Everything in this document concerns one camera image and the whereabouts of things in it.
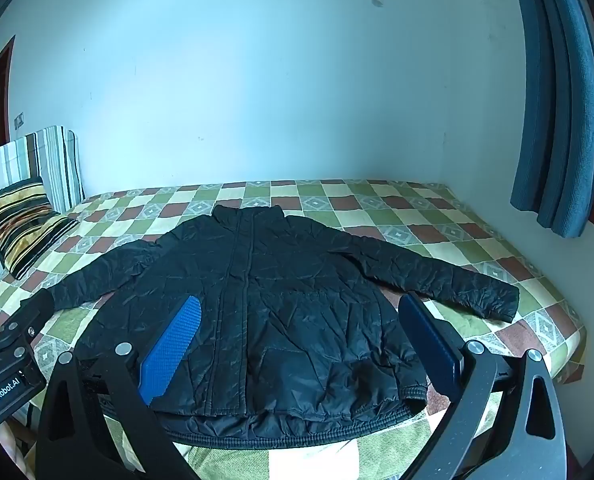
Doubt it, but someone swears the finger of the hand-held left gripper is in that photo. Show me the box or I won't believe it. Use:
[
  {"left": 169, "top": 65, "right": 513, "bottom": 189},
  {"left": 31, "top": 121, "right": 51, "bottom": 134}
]
[{"left": 0, "top": 287, "right": 56, "bottom": 357}]

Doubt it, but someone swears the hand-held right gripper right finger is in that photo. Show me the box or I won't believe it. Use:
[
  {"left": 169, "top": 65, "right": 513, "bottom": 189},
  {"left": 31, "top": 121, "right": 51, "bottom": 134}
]
[{"left": 398, "top": 291, "right": 584, "bottom": 480}]

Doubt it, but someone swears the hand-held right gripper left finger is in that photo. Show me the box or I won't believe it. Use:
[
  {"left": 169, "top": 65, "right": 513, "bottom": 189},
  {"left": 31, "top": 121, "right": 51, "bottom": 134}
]
[{"left": 36, "top": 294, "right": 201, "bottom": 480}]

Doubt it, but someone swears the black puffer jacket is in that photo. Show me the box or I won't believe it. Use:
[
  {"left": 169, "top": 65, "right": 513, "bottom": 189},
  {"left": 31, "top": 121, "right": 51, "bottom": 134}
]
[{"left": 47, "top": 204, "right": 521, "bottom": 450}]

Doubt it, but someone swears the striped pillow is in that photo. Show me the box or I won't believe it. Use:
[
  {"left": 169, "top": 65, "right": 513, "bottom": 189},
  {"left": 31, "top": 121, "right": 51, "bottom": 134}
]
[{"left": 0, "top": 176, "right": 78, "bottom": 281}]

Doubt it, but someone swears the checkered bed cover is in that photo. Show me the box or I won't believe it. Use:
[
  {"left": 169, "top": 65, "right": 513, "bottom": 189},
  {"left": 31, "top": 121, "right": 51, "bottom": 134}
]
[{"left": 0, "top": 178, "right": 588, "bottom": 480}]

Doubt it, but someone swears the striped headboard cushion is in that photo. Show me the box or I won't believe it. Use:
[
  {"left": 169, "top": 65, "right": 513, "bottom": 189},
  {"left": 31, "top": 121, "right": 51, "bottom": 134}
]
[{"left": 0, "top": 126, "right": 85, "bottom": 281}]

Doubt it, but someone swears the blue curtain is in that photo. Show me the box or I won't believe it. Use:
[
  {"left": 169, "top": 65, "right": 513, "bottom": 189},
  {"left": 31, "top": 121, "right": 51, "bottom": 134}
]
[{"left": 507, "top": 0, "right": 594, "bottom": 238}]

